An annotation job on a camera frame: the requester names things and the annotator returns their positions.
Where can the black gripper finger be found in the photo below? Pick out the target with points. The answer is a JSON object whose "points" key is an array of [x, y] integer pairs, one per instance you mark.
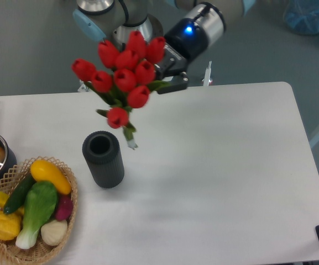
{"points": [[174, 83]]}

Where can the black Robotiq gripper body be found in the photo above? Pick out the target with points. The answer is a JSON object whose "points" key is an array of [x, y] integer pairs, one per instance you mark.
{"points": [[183, 43]]}

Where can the red tulip bouquet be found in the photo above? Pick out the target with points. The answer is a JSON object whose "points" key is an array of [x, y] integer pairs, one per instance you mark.
{"points": [[130, 83]]}

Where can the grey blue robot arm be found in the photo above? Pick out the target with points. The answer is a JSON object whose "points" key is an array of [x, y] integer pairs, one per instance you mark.
{"points": [[213, 16]]}

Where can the dark grey ribbed vase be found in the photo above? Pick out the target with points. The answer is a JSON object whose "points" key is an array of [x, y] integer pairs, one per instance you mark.
{"points": [[102, 154]]}

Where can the blue plastic bag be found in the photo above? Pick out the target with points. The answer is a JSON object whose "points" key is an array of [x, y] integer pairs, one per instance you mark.
{"points": [[302, 17]]}

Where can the yellow squash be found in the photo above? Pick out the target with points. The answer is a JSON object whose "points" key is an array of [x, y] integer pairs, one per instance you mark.
{"points": [[43, 170]]}

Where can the purple red radish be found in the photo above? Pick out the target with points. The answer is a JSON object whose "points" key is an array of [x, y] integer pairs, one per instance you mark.
{"points": [[64, 208]]}

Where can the green bok choy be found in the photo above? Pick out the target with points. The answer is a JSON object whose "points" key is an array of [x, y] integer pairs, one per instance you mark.
{"points": [[39, 206]]}

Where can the white garlic bulb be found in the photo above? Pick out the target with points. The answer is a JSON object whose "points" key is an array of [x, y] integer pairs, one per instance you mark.
{"points": [[53, 232]]}

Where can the green cucumber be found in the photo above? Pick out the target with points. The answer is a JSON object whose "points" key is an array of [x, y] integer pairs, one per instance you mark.
{"points": [[18, 196]]}

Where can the yellow bell pepper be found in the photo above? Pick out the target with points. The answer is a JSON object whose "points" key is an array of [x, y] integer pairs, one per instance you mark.
{"points": [[9, 226]]}

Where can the woven wicker basket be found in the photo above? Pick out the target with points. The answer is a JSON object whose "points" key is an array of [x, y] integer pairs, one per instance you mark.
{"points": [[41, 253]]}

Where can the white levelling foot post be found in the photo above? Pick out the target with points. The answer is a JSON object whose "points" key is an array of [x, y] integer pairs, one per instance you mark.
{"points": [[207, 80]]}

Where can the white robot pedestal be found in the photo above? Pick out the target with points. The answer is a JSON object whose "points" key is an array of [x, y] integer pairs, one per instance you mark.
{"points": [[150, 28]]}

